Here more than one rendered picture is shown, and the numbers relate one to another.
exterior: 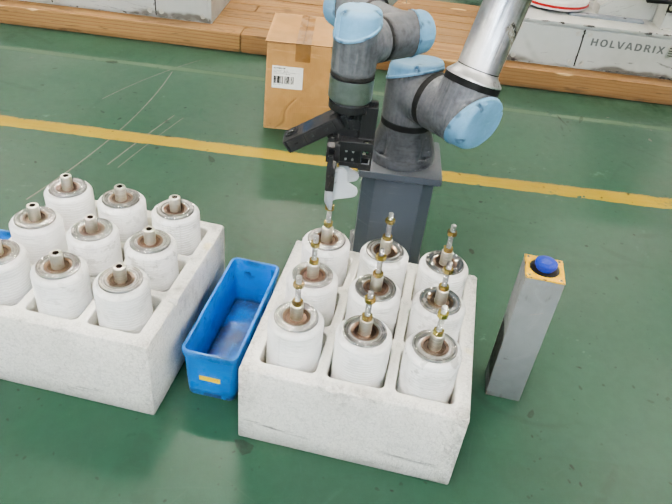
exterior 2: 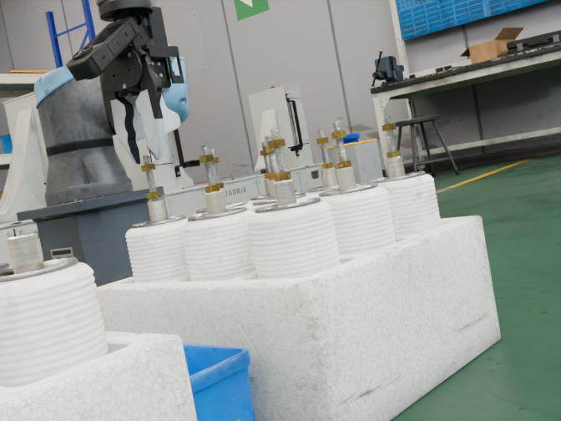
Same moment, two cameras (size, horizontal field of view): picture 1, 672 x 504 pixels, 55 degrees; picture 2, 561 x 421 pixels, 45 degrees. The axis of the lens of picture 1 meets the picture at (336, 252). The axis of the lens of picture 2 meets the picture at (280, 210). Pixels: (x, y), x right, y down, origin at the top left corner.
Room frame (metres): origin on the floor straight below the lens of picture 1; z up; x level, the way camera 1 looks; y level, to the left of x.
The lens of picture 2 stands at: (0.38, 0.70, 0.30)
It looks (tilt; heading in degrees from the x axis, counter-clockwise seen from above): 4 degrees down; 304
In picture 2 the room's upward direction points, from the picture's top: 10 degrees counter-clockwise
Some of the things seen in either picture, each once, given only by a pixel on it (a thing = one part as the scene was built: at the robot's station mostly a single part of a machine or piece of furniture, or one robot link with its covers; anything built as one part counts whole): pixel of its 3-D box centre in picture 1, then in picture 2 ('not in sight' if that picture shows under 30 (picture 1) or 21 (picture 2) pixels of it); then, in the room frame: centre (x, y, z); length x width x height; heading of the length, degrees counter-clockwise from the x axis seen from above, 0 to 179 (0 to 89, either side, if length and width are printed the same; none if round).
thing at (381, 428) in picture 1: (365, 350); (300, 314); (0.90, -0.08, 0.09); 0.39 x 0.39 x 0.18; 82
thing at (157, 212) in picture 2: (327, 234); (157, 213); (1.04, 0.02, 0.26); 0.02 x 0.02 x 0.03
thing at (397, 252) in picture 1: (385, 251); (221, 208); (1.02, -0.10, 0.25); 0.08 x 0.08 x 0.01
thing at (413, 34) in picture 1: (394, 32); not in sight; (1.12, -0.06, 0.65); 0.11 x 0.11 x 0.08; 42
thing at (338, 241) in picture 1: (326, 239); (159, 222); (1.04, 0.02, 0.25); 0.08 x 0.08 x 0.01
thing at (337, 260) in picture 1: (322, 275); (171, 287); (1.04, 0.02, 0.16); 0.10 x 0.10 x 0.18
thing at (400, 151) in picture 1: (404, 136); (85, 171); (1.33, -0.12, 0.35); 0.15 x 0.15 x 0.10
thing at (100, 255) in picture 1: (98, 267); not in sight; (0.98, 0.47, 0.16); 0.10 x 0.10 x 0.18
